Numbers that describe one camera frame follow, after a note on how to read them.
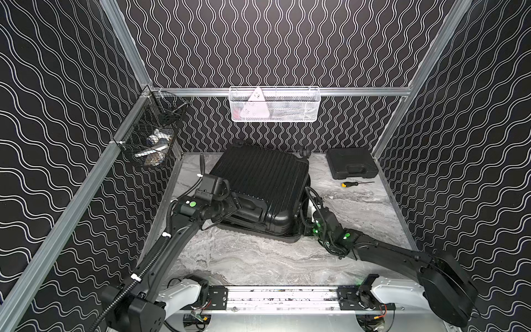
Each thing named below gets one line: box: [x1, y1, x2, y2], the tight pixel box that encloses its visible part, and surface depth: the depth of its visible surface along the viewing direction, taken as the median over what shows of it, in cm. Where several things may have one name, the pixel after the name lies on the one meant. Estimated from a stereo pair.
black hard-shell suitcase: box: [210, 141, 311, 243], surface depth 80 cm
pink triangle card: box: [239, 86, 271, 119], surface depth 91 cm
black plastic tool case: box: [325, 147, 379, 180], surface depth 110 cm
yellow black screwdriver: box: [340, 181, 375, 188], surface depth 109 cm
